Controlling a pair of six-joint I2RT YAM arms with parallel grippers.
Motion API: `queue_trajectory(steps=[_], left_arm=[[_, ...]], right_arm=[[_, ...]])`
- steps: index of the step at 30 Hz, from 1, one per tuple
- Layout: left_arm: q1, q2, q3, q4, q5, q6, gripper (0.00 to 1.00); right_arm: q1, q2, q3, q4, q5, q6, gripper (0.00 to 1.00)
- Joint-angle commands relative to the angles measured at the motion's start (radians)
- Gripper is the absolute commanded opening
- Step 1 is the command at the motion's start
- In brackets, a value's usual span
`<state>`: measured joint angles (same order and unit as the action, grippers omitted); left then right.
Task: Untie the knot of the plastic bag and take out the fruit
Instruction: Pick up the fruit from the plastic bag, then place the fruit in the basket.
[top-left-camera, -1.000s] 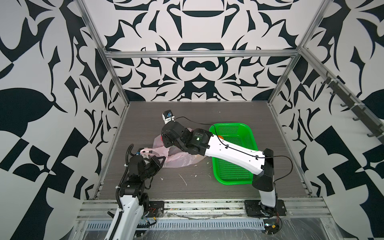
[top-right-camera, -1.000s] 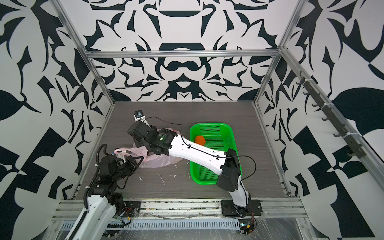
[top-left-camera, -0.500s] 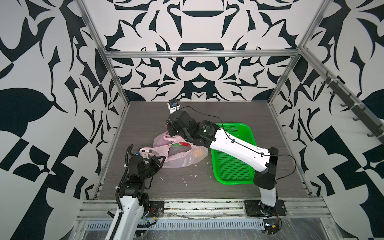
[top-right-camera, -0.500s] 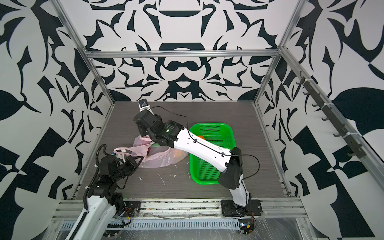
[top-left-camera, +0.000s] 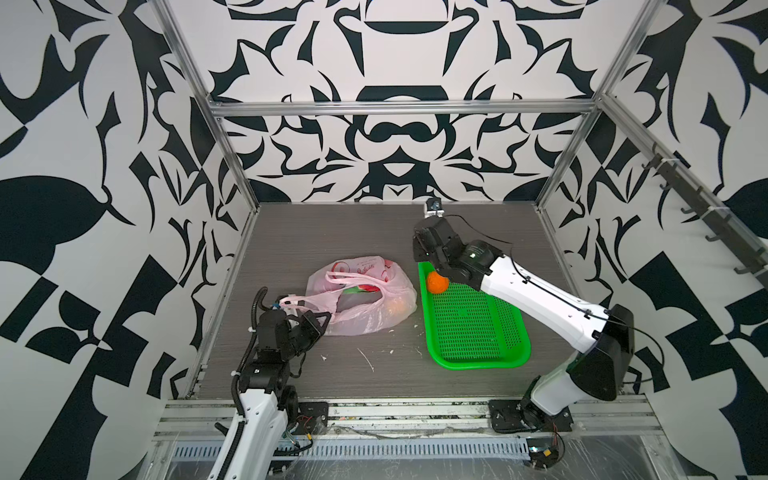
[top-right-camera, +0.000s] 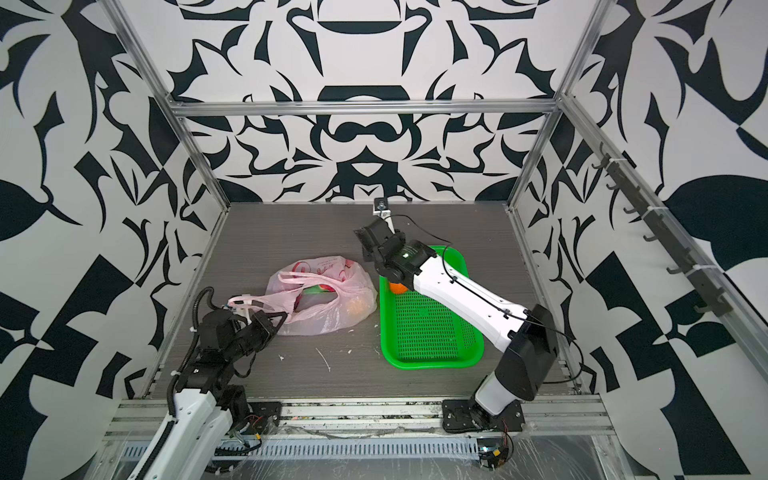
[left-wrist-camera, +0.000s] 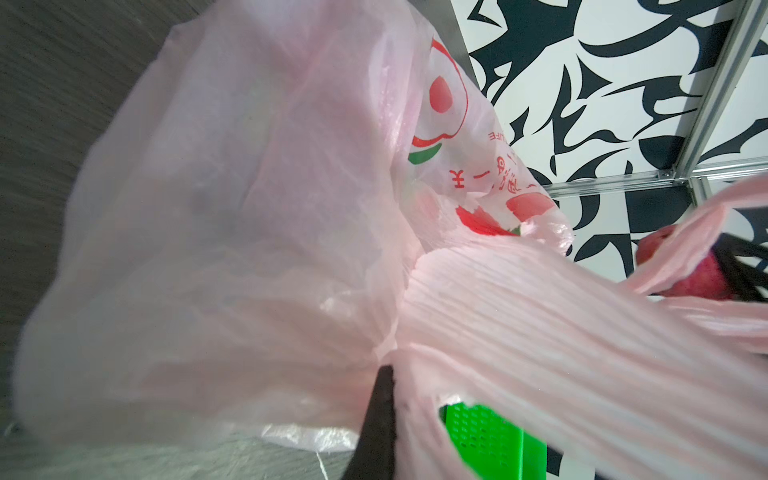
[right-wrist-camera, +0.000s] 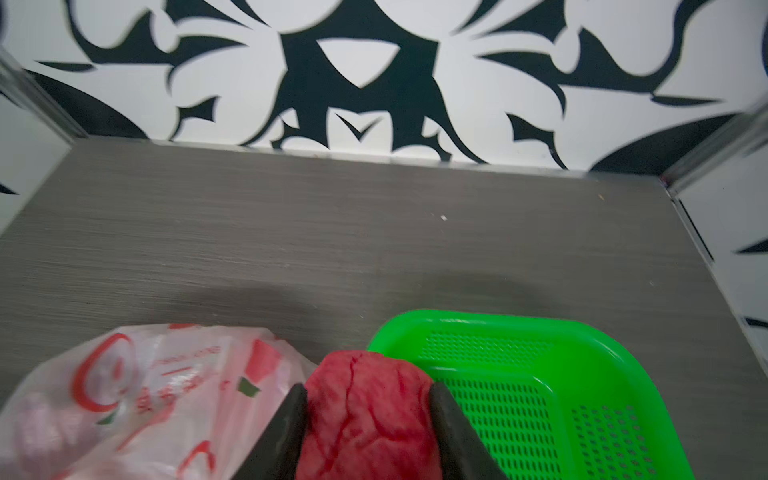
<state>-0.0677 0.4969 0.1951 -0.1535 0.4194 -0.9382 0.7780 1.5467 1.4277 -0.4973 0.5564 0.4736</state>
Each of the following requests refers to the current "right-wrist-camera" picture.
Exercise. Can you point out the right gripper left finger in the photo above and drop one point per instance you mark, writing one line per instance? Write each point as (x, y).
(276, 453)

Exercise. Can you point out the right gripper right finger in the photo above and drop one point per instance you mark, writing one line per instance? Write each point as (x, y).
(463, 456)

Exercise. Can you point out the red fruit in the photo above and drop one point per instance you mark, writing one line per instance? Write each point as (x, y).
(368, 417)

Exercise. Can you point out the green plastic perforated basket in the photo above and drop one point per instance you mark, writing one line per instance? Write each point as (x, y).
(550, 399)

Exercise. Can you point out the pink plastic bag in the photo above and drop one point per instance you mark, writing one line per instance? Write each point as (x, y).
(163, 401)

